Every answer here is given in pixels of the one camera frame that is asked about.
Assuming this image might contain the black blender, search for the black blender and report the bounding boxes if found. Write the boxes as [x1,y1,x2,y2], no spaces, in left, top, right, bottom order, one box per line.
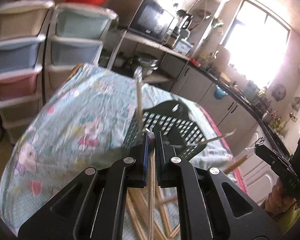
[176,9,193,31]

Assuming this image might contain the dark green plastic basket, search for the dark green plastic basket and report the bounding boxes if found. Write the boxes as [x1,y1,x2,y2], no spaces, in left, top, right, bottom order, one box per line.
[122,100,207,161]

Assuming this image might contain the small wall fan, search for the small wall fan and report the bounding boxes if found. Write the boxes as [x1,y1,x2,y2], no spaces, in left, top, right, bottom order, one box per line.
[272,83,287,101]

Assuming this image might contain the light blue plastic box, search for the light blue plastic box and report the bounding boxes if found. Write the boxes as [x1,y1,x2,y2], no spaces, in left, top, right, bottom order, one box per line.
[175,39,193,55]

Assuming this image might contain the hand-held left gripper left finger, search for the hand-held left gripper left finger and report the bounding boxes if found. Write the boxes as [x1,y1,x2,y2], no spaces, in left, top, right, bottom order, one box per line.
[17,131,153,240]

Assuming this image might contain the person's right forearm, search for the person's right forearm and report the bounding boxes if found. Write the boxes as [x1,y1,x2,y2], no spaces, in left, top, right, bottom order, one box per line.
[274,203,300,236]

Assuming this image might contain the printed cartoon blanket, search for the printed cartoon blanket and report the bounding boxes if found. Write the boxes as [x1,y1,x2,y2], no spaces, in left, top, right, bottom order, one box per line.
[0,64,248,240]

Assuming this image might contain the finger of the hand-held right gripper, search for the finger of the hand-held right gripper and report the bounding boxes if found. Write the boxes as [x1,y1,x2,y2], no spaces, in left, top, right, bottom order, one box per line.
[255,143,295,176]

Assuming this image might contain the window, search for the window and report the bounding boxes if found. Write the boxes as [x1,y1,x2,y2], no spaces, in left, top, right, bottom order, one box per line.
[224,0,291,91]

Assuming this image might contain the white kitchen cabinets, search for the white kitchen cabinets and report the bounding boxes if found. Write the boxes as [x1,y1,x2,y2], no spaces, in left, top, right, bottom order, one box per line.
[170,64,274,205]

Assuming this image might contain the large steel pot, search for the large steel pot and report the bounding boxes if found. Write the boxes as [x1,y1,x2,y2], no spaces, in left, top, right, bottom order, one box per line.
[134,56,160,77]

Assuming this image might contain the person's right hand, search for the person's right hand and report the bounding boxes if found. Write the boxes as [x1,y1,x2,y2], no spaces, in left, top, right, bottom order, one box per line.
[264,178,297,217]

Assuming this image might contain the pastel plastic drawer unit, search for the pastel plastic drawer unit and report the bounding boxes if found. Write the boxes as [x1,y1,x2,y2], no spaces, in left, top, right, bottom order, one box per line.
[0,0,56,145]
[42,3,119,105]

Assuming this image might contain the blue hanging bag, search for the blue hanging bag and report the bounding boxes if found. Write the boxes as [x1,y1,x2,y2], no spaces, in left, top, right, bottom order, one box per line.
[213,86,227,100]

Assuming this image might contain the black microwave oven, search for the black microwave oven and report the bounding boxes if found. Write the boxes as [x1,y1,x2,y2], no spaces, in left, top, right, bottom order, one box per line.
[119,0,180,45]

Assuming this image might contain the bare wooden chopstick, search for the bare wooden chopstick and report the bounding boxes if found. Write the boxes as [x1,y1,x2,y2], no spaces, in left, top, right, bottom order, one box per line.
[222,154,248,174]

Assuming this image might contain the plastic wooden chopsticks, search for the plastic wooden chopsticks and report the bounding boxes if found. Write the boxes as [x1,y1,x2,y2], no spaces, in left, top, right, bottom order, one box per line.
[133,66,157,240]
[199,129,237,147]

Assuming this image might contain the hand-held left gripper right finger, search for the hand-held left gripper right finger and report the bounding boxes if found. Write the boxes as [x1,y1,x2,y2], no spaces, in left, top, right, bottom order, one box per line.
[155,131,283,240]

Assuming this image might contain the bunch of wooden chopsticks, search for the bunch of wooden chopsticks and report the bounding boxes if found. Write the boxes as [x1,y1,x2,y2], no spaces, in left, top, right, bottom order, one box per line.
[126,187,183,240]

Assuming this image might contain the metal shelf rack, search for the metal shelf rack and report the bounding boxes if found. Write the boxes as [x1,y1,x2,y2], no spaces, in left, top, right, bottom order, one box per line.
[107,27,191,86]

